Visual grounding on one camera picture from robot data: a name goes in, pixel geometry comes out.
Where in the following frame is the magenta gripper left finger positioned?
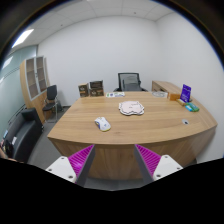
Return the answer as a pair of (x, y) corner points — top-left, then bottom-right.
(47, 145), (95, 187)

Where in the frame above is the white computer mouse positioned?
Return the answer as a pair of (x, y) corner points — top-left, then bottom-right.
(95, 117), (111, 132)

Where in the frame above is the white printed leaflet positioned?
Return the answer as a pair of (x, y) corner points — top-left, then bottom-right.
(106, 92), (125, 98)

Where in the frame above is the black visitor chair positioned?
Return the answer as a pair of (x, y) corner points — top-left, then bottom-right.
(42, 85), (63, 119)

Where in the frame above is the white tissue pack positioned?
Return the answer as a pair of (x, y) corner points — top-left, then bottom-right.
(152, 91), (168, 98)

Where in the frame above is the round desk cable grommet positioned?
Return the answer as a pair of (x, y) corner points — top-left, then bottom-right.
(182, 119), (189, 125)

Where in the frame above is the small brown box left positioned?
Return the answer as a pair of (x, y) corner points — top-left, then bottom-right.
(78, 83), (89, 97)

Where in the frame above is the wooden office desk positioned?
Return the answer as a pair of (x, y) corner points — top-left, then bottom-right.
(48, 92), (217, 180)

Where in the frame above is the black leather sofa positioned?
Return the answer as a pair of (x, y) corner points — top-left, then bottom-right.
(3, 108), (43, 163)

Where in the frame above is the wooden side cabinet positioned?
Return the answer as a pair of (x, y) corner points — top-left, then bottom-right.
(152, 81), (181, 101)

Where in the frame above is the ceiling light panel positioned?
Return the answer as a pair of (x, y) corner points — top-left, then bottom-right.
(12, 29), (34, 48)

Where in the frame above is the green packet on desk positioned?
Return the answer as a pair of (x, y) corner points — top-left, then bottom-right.
(185, 103), (199, 112)

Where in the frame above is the dark brown box right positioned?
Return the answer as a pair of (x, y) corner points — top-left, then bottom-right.
(90, 80), (104, 97)

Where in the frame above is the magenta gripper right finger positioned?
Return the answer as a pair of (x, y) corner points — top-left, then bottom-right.
(134, 144), (182, 185)

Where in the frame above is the wooden bookcase with glass doors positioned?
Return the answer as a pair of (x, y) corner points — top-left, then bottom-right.
(20, 56), (49, 123)

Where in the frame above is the grey mesh office chair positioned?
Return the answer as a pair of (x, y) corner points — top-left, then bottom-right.
(115, 72), (144, 92)

